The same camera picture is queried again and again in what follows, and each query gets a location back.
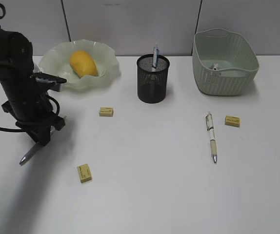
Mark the grey white pen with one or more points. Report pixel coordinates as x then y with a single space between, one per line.
36 147

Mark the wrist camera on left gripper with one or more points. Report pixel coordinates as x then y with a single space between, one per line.
49 82

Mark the blue grey pen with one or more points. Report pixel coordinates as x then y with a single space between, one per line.
155 58

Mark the yellow mango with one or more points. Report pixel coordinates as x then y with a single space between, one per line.
83 64

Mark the yellow eraser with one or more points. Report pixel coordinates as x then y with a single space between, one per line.
106 112
84 173
232 121

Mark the green plastic woven basket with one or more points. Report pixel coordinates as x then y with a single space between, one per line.
238 64

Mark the cream white pen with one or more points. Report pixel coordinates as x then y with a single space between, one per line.
210 129

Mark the pale green wavy plate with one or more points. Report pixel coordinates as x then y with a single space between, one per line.
56 62

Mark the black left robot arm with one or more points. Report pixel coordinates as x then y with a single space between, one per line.
15 48

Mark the white waste paper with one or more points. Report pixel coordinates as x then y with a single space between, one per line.
214 66

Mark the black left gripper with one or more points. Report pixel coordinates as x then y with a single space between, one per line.
34 110

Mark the black mesh pen holder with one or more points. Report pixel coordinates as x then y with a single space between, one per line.
152 86

